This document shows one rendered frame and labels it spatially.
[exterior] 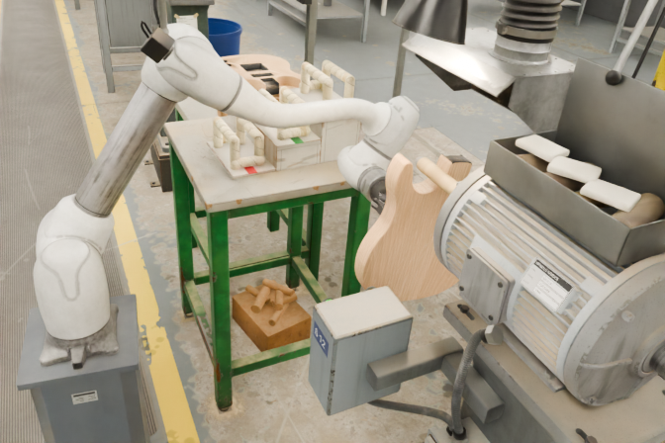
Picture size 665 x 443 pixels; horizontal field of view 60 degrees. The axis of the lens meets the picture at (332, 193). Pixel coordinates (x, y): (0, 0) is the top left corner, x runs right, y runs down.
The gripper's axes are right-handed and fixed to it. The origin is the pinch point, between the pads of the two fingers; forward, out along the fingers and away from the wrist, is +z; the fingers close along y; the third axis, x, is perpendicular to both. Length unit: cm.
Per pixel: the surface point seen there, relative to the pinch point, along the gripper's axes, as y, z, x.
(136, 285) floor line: 38, -133, -114
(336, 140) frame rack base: -7, -61, -3
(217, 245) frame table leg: 34, -47, -34
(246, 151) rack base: 19, -74, -15
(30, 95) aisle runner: 76, -402, -123
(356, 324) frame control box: 35.7, 30.2, 1.7
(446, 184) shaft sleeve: 9.9, 12.7, 20.0
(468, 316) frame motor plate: 14.8, 34.8, 4.2
